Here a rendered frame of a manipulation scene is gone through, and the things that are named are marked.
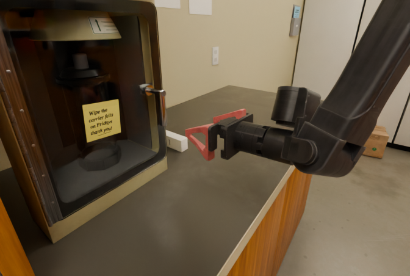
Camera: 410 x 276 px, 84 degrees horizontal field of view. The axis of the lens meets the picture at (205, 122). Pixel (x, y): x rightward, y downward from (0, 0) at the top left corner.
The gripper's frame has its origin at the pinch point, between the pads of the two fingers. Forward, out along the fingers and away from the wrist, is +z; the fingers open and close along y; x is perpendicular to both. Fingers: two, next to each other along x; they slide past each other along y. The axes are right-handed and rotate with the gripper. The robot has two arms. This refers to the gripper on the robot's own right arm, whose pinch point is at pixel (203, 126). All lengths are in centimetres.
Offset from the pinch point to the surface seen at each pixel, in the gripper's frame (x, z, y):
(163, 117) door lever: -0.8, 10.4, 1.9
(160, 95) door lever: -6.1, 10.2, 2.4
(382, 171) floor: 107, -46, -227
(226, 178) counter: 19.6, 1.3, -11.6
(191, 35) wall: -22, 60, -67
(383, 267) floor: 113, -50, -108
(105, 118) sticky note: -2.8, 15.0, 13.5
